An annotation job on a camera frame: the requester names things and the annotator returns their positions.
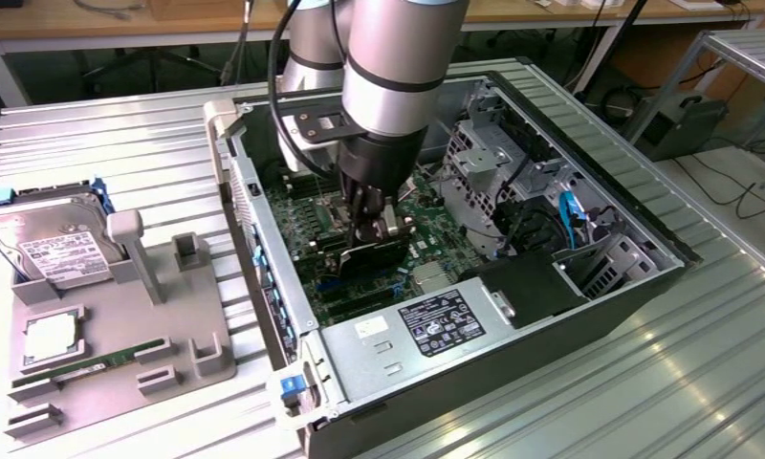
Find small silver heatsink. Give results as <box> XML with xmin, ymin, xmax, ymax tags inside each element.
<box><xmin>412</xmin><ymin>265</ymin><xmax>456</xmax><ymax>292</ymax></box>

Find silver CPU chip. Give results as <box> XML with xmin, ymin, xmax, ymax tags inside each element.
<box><xmin>22</xmin><ymin>317</ymin><xmax>84</xmax><ymax>360</ymax></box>

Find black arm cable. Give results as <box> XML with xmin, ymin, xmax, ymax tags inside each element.
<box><xmin>267</xmin><ymin>0</ymin><xmax>345</xmax><ymax>181</ymax></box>

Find grey computer tower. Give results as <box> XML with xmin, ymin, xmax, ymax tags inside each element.
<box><xmin>633</xmin><ymin>93</ymin><xmax>732</xmax><ymax>163</ymax></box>

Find blue disk wire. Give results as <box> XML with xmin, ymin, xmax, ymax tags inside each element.
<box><xmin>557</xmin><ymin>188</ymin><xmax>588</xmax><ymax>252</ymax></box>

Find metal drive cage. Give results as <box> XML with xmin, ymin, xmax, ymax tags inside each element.
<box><xmin>443</xmin><ymin>117</ymin><xmax>569</xmax><ymax>202</ymax></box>

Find grey printed parts rack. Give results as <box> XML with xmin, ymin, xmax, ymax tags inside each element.
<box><xmin>2</xmin><ymin>208</ymin><xmax>241</xmax><ymax>441</ymax></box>

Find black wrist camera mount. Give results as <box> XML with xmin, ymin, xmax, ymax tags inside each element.
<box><xmin>279</xmin><ymin>110</ymin><xmax>367</xmax><ymax>174</ymax></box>

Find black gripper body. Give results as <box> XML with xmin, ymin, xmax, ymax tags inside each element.
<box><xmin>336</xmin><ymin>124</ymin><xmax>429</xmax><ymax>200</ymax></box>

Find black low-profile graphics card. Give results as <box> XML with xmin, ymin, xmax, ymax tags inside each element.
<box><xmin>309</xmin><ymin>236</ymin><xmax>409</xmax><ymax>282</ymax></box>

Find silver hard disk drive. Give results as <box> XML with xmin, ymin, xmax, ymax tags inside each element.
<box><xmin>0</xmin><ymin>190</ymin><xmax>120</xmax><ymax>291</ymax></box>

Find aluminium frame table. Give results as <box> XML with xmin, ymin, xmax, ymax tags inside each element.
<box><xmin>679</xmin><ymin>29</ymin><xmax>765</xmax><ymax>144</ymax></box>

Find black office chair base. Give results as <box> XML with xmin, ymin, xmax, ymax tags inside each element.
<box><xmin>78</xmin><ymin>45</ymin><xmax>228</xmax><ymax>95</ymax></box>

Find green RAM stick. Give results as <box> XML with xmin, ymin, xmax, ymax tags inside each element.
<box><xmin>10</xmin><ymin>339</ymin><xmax>166</xmax><ymax>388</ymax></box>

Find black plastic air shroud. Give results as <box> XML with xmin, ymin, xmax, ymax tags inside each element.
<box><xmin>457</xmin><ymin>252</ymin><xmax>592</xmax><ymax>331</ymax></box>

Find blue case latch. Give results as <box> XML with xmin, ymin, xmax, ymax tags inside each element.
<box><xmin>279</xmin><ymin>376</ymin><xmax>309</xmax><ymax>399</ymax></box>

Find wooden desk white legs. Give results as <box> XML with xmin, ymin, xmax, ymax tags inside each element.
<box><xmin>0</xmin><ymin>0</ymin><xmax>765</xmax><ymax>109</ymax></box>

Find black open PC case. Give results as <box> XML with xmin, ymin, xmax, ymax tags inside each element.
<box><xmin>201</xmin><ymin>69</ymin><xmax>703</xmax><ymax>459</ymax></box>

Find grey power supply unit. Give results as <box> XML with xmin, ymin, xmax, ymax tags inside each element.
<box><xmin>317</xmin><ymin>276</ymin><xmax>517</xmax><ymax>403</ymax></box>

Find brown cardboard box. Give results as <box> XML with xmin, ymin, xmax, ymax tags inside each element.
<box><xmin>149</xmin><ymin>0</ymin><xmax>248</xmax><ymax>21</ymax></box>

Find green motherboard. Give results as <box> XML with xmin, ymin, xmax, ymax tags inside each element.
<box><xmin>264</xmin><ymin>162</ymin><xmax>485</xmax><ymax>321</ymax></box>

